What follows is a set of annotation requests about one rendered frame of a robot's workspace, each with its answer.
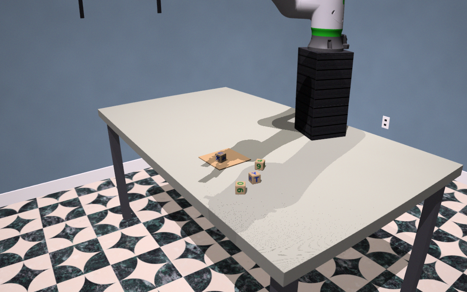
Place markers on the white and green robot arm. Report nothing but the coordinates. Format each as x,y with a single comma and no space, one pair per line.
326,21

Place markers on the peach flat mat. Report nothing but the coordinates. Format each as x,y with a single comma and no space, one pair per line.
232,158

